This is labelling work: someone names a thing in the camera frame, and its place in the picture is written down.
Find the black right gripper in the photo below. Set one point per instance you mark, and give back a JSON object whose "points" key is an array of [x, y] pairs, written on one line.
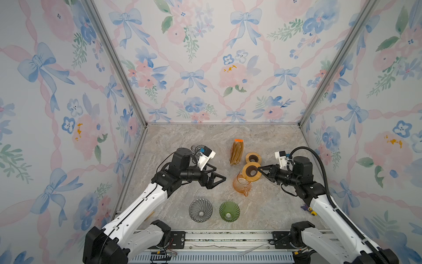
{"points": [[272, 175]]}

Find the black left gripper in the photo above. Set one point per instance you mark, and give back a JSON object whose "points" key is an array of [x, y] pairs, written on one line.
{"points": [[210, 184]]}

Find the wooden ring holder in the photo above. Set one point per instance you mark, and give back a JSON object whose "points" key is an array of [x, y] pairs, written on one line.
{"points": [[253, 157], [250, 171]]}

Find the orange glass carafe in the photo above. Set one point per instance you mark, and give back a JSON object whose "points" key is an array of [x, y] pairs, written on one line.
{"points": [[242, 185]]}

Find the green glass dripper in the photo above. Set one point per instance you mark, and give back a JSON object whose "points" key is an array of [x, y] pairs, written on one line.
{"points": [[229, 211]]}

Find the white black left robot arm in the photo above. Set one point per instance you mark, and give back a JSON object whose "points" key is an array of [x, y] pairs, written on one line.
{"points": [[118, 242]]}

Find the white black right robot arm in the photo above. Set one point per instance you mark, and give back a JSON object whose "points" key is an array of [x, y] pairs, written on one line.
{"points": [[354, 246]]}

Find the grey glass dripper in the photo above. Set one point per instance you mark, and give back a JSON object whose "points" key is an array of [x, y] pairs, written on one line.
{"points": [[200, 210]]}

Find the clear grey glass carafe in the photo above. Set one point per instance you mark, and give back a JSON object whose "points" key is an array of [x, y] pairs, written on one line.
{"points": [[197, 149]]}

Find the colourful small toy figures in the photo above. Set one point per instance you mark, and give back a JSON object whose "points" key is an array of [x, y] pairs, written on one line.
{"points": [[309, 209]]}

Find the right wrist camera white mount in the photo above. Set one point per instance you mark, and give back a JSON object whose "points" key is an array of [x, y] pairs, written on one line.
{"points": [[283, 159]]}

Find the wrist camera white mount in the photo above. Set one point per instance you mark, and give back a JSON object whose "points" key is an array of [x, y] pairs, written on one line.
{"points": [[204, 155], [283, 159]]}

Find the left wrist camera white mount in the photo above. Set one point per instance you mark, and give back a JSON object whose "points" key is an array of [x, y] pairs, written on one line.
{"points": [[204, 155]]}

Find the aluminium mounting rail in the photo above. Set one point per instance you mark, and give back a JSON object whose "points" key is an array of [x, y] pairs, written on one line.
{"points": [[256, 246]]}

